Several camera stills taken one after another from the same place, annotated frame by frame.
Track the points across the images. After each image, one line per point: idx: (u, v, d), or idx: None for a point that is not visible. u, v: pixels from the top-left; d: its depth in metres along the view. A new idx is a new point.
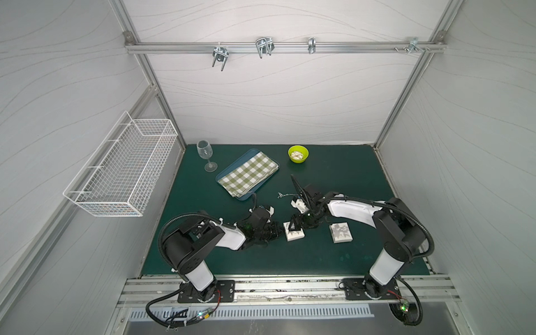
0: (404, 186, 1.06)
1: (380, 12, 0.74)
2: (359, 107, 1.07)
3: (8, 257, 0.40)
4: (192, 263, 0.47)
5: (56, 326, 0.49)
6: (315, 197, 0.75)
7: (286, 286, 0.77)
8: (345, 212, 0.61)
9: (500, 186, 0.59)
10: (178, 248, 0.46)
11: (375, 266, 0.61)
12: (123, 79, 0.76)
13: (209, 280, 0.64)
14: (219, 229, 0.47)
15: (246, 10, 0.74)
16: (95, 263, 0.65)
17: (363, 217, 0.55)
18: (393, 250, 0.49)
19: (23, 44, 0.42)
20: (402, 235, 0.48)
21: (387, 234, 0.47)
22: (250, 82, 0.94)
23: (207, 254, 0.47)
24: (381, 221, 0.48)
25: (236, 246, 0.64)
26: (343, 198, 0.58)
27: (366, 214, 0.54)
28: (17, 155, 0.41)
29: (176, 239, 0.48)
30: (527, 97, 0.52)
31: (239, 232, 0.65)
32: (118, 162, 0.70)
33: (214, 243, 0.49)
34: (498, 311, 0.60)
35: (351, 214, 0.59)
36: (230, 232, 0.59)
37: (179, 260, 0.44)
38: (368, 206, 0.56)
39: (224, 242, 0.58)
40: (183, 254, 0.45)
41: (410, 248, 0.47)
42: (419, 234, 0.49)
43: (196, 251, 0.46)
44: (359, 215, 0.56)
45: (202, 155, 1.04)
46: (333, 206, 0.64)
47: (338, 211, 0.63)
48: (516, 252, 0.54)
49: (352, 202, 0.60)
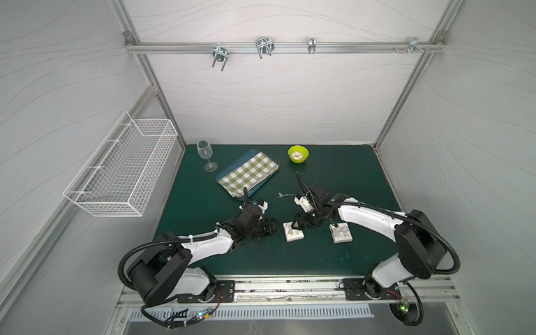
0: (404, 186, 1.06)
1: (380, 12, 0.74)
2: (360, 107, 1.07)
3: (9, 257, 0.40)
4: (163, 292, 0.44)
5: (55, 326, 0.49)
6: (322, 199, 0.70)
7: (285, 286, 0.77)
8: (359, 219, 0.57)
9: (500, 187, 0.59)
10: (144, 278, 0.43)
11: (377, 269, 0.64)
12: (123, 79, 0.76)
13: (206, 280, 0.63)
14: (184, 252, 0.45)
15: (246, 10, 0.74)
16: (95, 263, 0.65)
17: (380, 228, 0.52)
18: (412, 266, 0.46)
19: (23, 44, 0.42)
20: (424, 252, 0.45)
21: (410, 250, 0.44)
22: (250, 82, 0.95)
23: (179, 278, 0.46)
24: (404, 237, 0.45)
25: (225, 250, 0.61)
26: (356, 204, 0.61)
27: (382, 225, 0.50)
28: (17, 155, 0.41)
29: (142, 267, 0.44)
30: (527, 96, 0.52)
31: (220, 237, 0.59)
32: (118, 162, 0.70)
33: (182, 269, 0.45)
34: (497, 311, 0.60)
35: (363, 221, 0.56)
36: (209, 243, 0.54)
37: (146, 293, 0.41)
38: (386, 218, 0.51)
39: (208, 252, 0.55)
40: (150, 285, 0.42)
41: (431, 265, 0.45)
42: (439, 250, 0.46)
43: (160, 283, 0.41)
44: (375, 225, 0.53)
45: (202, 155, 1.04)
46: (343, 211, 0.60)
47: (348, 217, 0.60)
48: (516, 252, 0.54)
49: (369, 211, 0.56)
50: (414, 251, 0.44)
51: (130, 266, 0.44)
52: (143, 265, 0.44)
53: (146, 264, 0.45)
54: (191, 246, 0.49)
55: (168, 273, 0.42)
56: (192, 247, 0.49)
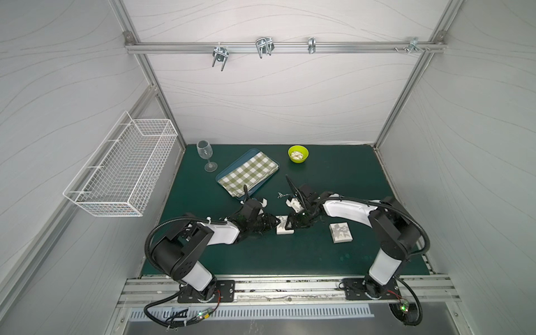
0: (404, 186, 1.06)
1: (380, 12, 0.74)
2: (360, 107, 1.07)
3: (9, 257, 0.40)
4: (185, 267, 0.46)
5: (55, 326, 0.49)
6: (309, 198, 0.75)
7: (285, 286, 0.77)
8: (341, 212, 0.61)
9: (500, 187, 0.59)
10: (167, 254, 0.45)
11: (373, 266, 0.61)
12: (123, 79, 0.76)
13: (209, 278, 0.64)
14: (206, 229, 0.50)
15: (246, 10, 0.74)
16: (95, 263, 0.65)
17: (359, 216, 0.54)
18: (389, 250, 0.49)
19: (22, 44, 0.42)
20: (397, 234, 0.48)
21: (384, 233, 0.48)
22: (250, 82, 0.94)
23: (199, 254, 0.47)
24: (377, 220, 0.48)
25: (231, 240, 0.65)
26: (338, 197, 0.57)
27: (361, 213, 0.54)
28: (17, 156, 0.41)
29: (165, 245, 0.47)
30: (527, 97, 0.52)
31: (231, 225, 0.66)
32: (118, 162, 0.70)
33: (204, 244, 0.49)
34: (498, 311, 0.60)
35: (346, 214, 0.59)
36: (222, 229, 0.59)
37: (171, 266, 0.43)
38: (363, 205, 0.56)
39: (217, 239, 0.58)
40: (176, 259, 0.45)
41: (405, 246, 0.48)
42: (414, 233, 0.50)
43: (186, 256, 0.45)
44: (355, 215, 0.56)
45: (202, 155, 1.04)
46: (329, 206, 0.64)
47: (332, 211, 0.64)
48: (516, 252, 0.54)
49: (347, 202, 0.60)
50: (387, 233, 0.48)
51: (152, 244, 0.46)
52: (165, 242, 0.47)
53: (169, 241, 0.48)
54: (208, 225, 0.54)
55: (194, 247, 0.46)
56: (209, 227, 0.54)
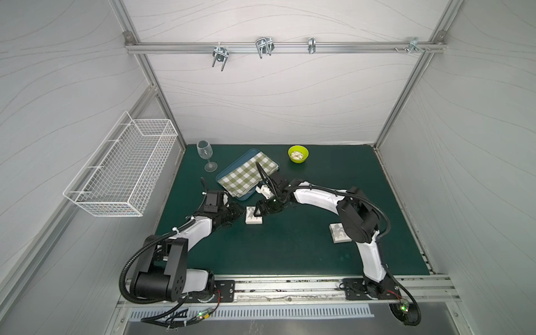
0: (404, 186, 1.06)
1: (380, 12, 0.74)
2: (360, 107, 1.07)
3: (9, 257, 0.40)
4: (178, 284, 0.45)
5: (55, 326, 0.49)
6: (280, 185, 0.76)
7: (285, 286, 0.77)
8: (310, 200, 0.64)
9: (500, 187, 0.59)
10: (153, 283, 0.42)
11: (365, 265, 0.64)
12: (123, 79, 0.76)
13: (206, 273, 0.66)
14: (179, 241, 0.46)
15: (246, 10, 0.74)
16: (95, 263, 0.65)
17: (328, 204, 0.59)
18: (354, 234, 0.54)
19: (23, 44, 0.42)
20: (361, 219, 0.55)
21: (350, 220, 0.52)
22: (250, 82, 0.95)
23: (185, 266, 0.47)
24: (342, 209, 0.53)
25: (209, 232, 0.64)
26: (308, 187, 0.67)
27: (330, 203, 0.58)
28: (17, 155, 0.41)
29: (146, 276, 0.43)
30: (527, 97, 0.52)
31: (200, 220, 0.62)
32: (118, 162, 0.70)
33: (184, 255, 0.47)
34: (498, 312, 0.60)
35: (315, 202, 0.63)
36: (194, 227, 0.57)
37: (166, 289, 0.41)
38: (331, 195, 0.59)
39: (195, 239, 0.56)
40: (165, 280, 0.42)
41: (368, 229, 0.54)
42: (374, 218, 0.56)
43: (174, 275, 0.43)
44: (323, 202, 0.60)
45: (203, 155, 1.05)
46: (299, 195, 0.67)
47: (303, 199, 0.67)
48: (516, 252, 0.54)
49: (316, 191, 0.64)
50: (352, 220, 0.53)
51: (131, 285, 0.42)
52: (145, 276, 0.43)
53: (148, 271, 0.44)
54: (179, 234, 0.50)
55: (176, 263, 0.43)
56: (182, 235, 0.50)
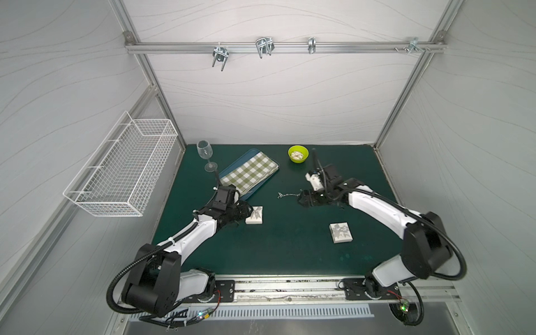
0: (404, 186, 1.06)
1: (380, 12, 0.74)
2: (360, 107, 1.07)
3: (9, 257, 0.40)
4: (168, 299, 0.43)
5: (55, 326, 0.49)
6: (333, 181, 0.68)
7: (286, 286, 0.77)
8: (368, 209, 0.56)
9: (500, 187, 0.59)
10: (143, 296, 0.41)
11: (380, 266, 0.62)
12: (123, 79, 0.76)
13: (206, 276, 0.65)
14: (172, 256, 0.44)
15: (246, 10, 0.74)
16: (95, 263, 0.65)
17: (388, 221, 0.51)
18: (412, 263, 0.46)
19: (23, 44, 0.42)
20: (428, 252, 0.44)
21: (416, 248, 0.43)
22: (250, 82, 0.95)
23: (176, 280, 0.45)
24: (412, 235, 0.44)
25: (212, 232, 0.60)
26: (369, 193, 0.59)
27: (393, 220, 0.50)
28: (17, 155, 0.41)
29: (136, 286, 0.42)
30: (527, 97, 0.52)
31: (202, 225, 0.57)
32: (118, 162, 0.70)
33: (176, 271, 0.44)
34: (498, 312, 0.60)
35: (373, 213, 0.55)
36: (192, 234, 0.52)
37: (153, 304, 0.40)
38: (399, 213, 0.50)
39: (195, 244, 0.54)
40: (153, 295, 0.40)
41: (433, 266, 0.44)
42: (444, 253, 0.46)
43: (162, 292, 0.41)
44: (382, 216, 0.52)
45: (203, 155, 1.05)
46: (355, 197, 0.59)
47: (356, 204, 0.59)
48: (516, 252, 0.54)
49: (379, 202, 0.55)
50: (419, 249, 0.43)
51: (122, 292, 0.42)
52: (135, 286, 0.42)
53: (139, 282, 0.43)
54: (176, 246, 0.47)
55: (166, 280, 0.41)
56: (177, 246, 0.47)
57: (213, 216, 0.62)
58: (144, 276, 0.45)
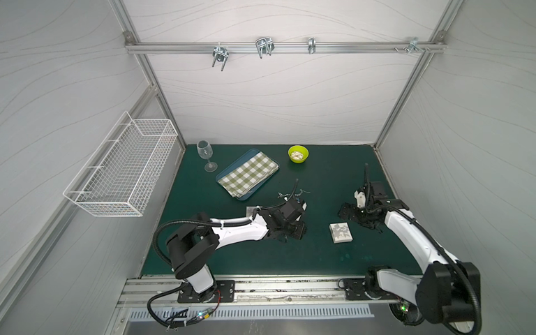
0: (404, 186, 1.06)
1: (380, 12, 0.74)
2: (360, 107, 1.07)
3: (9, 257, 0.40)
4: (189, 271, 0.45)
5: (55, 326, 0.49)
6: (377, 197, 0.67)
7: (286, 286, 0.77)
8: (401, 234, 0.54)
9: (500, 187, 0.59)
10: (176, 252, 0.45)
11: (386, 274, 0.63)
12: (123, 79, 0.76)
13: (209, 283, 0.63)
14: (213, 238, 0.45)
15: (246, 10, 0.74)
16: (95, 263, 0.65)
17: (417, 252, 0.48)
18: (426, 302, 0.43)
19: (24, 43, 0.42)
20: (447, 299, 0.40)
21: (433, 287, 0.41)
22: (250, 82, 0.95)
23: (204, 260, 0.46)
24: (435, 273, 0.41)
25: (259, 236, 0.59)
26: (408, 218, 0.56)
27: (422, 253, 0.46)
28: (17, 155, 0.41)
29: (178, 241, 0.47)
30: (527, 97, 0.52)
31: (252, 227, 0.56)
32: (117, 162, 0.70)
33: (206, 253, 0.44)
34: (497, 312, 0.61)
35: (405, 239, 0.52)
36: (241, 229, 0.53)
37: (179, 264, 0.44)
38: (431, 248, 0.47)
39: (241, 239, 0.54)
40: (183, 258, 0.44)
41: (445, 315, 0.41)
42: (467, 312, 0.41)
43: (187, 261, 0.43)
44: (413, 246, 0.49)
45: (202, 155, 1.04)
46: (393, 218, 0.56)
47: (393, 224, 0.56)
48: (516, 252, 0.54)
49: (414, 231, 0.51)
50: (437, 291, 0.40)
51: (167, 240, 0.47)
52: (177, 241, 0.46)
53: (182, 239, 0.48)
54: (221, 231, 0.48)
55: (195, 254, 0.43)
56: (221, 233, 0.48)
57: (266, 225, 0.60)
58: (188, 237, 0.49)
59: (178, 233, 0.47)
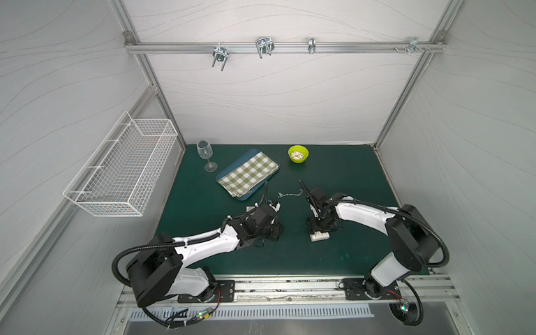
0: (404, 186, 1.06)
1: (380, 11, 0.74)
2: (360, 107, 1.07)
3: (9, 257, 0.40)
4: (155, 295, 0.43)
5: (56, 325, 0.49)
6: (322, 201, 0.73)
7: (286, 286, 0.77)
8: (354, 217, 0.59)
9: (500, 186, 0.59)
10: (138, 280, 0.43)
11: (377, 267, 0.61)
12: (123, 79, 0.76)
13: (206, 283, 0.63)
14: (174, 259, 0.43)
15: (246, 10, 0.74)
16: (95, 263, 0.65)
17: (373, 222, 0.53)
18: (403, 259, 0.47)
19: (22, 43, 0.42)
20: (415, 244, 0.46)
21: (401, 241, 0.45)
22: (250, 82, 0.94)
23: (168, 284, 0.44)
24: (394, 228, 0.47)
25: (231, 248, 0.57)
26: (352, 201, 0.63)
27: (376, 220, 0.52)
28: (17, 155, 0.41)
29: (139, 266, 0.45)
30: (527, 97, 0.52)
31: (221, 239, 0.55)
32: (118, 162, 0.70)
33: (168, 278, 0.42)
34: (498, 312, 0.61)
35: (359, 218, 0.57)
36: (208, 245, 0.51)
37: (140, 291, 0.41)
38: (380, 212, 0.53)
39: (210, 252, 0.52)
40: (144, 285, 0.41)
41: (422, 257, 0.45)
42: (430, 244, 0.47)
43: (147, 289, 0.41)
44: (368, 220, 0.55)
45: (203, 155, 1.05)
46: (340, 209, 0.63)
47: (345, 215, 0.62)
48: (516, 252, 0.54)
49: (362, 207, 0.58)
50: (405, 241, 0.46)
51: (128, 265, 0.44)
52: (138, 266, 0.44)
53: (143, 263, 0.45)
54: (186, 249, 0.47)
55: (154, 280, 0.41)
56: (188, 251, 0.47)
57: (237, 234, 0.59)
58: (150, 259, 0.47)
59: (139, 257, 0.44)
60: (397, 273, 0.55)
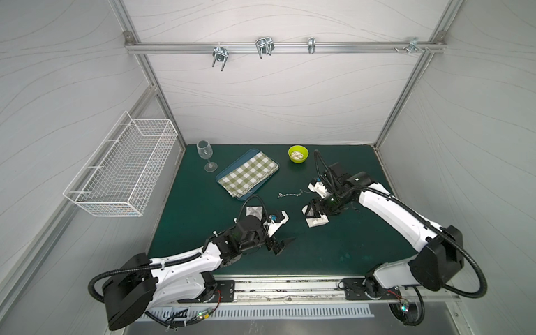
0: (404, 186, 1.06)
1: (380, 12, 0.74)
2: (360, 107, 1.07)
3: (9, 257, 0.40)
4: (127, 318, 0.42)
5: (56, 325, 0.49)
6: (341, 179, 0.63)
7: (286, 286, 0.77)
8: (381, 213, 0.52)
9: (499, 186, 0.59)
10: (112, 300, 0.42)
11: (380, 271, 0.64)
12: (123, 78, 0.75)
13: (200, 287, 0.62)
14: (150, 283, 0.43)
15: (246, 10, 0.74)
16: (95, 263, 0.64)
17: (403, 229, 0.47)
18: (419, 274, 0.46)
19: (23, 44, 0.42)
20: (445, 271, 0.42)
21: (431, 264, 0.41)
22: (250, 82, 0.94)
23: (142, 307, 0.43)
24: (433, 252, 0.41)
25: (213, 266, 0.56)
26: (385, 195, 0.53)
27: (408, 229, 0.46)
28: (17, 155, 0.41)
29: (114, 287, 0.44)
30: (527, 97, 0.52)
31: (204, 257, 0.54)
32: (118, 161, 0.70)
33: (141, 302, 0.42)
34: (497, 312, 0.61)
35: (387, 216, 0.50)
36: (186, 266, 0.50)
37: (113, 315, 0.41)
38: (417, 223, 0.46)
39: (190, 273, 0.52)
40: (116, 307, 0.41)
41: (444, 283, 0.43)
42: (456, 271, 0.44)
43: (119, 313, 0.40)
44: (397, 222, 0.48)
45: (202, 155, 1.04)
46: (367, 197, 0.54)
47: (368, 203, 0.54)
48: (516, 252, 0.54)
49: (398, 211, 0.49)
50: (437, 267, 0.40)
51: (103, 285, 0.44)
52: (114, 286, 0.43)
53: (118, 285, 0.45)
54: (164, 271, 0.46)
55: (126, 304, 0.40)
56: (165, 273, 0.46)
57: (220, 253, 0.58)
58: (125, 280, 0.46)
59: (114, 277, 0.44)
60: (401, 281, 0.55)
